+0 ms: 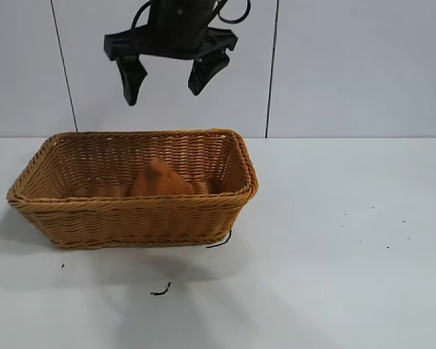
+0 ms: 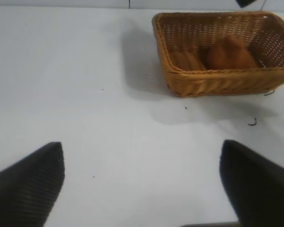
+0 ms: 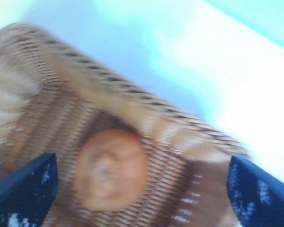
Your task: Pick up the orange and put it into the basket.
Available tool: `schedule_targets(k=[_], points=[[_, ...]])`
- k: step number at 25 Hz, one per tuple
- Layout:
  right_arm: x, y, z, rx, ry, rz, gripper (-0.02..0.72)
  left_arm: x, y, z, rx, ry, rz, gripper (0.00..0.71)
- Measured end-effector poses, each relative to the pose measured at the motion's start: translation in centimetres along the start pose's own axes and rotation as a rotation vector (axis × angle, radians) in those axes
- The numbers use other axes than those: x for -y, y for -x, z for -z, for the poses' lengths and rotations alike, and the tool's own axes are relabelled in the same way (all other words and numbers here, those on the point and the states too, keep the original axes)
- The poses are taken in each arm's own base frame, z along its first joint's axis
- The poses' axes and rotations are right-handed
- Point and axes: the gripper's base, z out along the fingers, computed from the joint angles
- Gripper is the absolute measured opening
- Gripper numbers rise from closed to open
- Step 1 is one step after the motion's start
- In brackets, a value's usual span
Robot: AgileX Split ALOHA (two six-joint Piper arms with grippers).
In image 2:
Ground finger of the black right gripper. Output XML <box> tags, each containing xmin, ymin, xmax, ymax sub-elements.
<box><xmin>235</xmin><ymin>0</ymin><xmax>256</xmax><ymax>8</ymax></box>

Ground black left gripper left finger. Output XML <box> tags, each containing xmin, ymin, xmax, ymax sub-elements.
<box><xmin>0</xmin><ymin>141</ymin><xmax>65</xmax><ymax>227</ymax></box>

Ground brown wicker basket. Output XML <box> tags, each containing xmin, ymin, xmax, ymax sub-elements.
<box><xmin>152</xmin><ymin>10</ymin><xmax>284</xmax><ymax>98</ymax></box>

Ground wrinkled orange fruit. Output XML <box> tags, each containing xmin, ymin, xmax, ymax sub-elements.
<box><xmin>207</xmin><ymin>34</ymin><xmax>257</xmax><ymax>70</ymax></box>

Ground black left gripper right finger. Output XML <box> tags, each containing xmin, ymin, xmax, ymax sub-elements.
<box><xmin>219</xmin><ymin>139</ymin><xmax>284</xmax><ymax>227</ymax></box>

